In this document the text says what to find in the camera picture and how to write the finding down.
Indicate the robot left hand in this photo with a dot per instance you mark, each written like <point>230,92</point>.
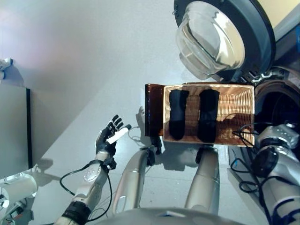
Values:
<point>105,143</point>

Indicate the black garment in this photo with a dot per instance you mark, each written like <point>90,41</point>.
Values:
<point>178,117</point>
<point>208,117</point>

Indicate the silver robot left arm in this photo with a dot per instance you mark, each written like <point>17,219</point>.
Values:
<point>91,180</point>

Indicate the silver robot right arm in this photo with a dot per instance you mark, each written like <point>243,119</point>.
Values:
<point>281,164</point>

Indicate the grey front-load washing machine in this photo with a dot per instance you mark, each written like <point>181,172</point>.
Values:
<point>281,105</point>

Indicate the round washing machine door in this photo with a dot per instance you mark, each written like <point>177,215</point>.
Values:
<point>262,30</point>

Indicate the silver robot left leg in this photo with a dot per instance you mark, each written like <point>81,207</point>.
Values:
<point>131,178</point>

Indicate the silver robot leg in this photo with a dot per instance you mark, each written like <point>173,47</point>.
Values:
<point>206,175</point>
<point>131,178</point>

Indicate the grey cabinet with dark edge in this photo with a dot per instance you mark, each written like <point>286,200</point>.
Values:
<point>14,129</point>

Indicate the silver robot torso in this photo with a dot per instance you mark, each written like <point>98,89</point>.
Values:
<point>164,216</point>

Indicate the silver robot right leg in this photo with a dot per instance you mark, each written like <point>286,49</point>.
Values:
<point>206,175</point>

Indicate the person in jeans, white shoes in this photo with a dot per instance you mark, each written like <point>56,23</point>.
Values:
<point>5,64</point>

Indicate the woven wicker basket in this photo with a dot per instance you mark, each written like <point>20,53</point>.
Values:
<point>234,103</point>

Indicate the metal door hinge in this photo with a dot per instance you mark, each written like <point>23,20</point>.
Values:
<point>260,77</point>

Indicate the cream cabinet panel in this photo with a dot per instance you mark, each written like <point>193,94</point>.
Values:
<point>281,11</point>

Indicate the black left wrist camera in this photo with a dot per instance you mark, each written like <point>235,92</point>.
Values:
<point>110,163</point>

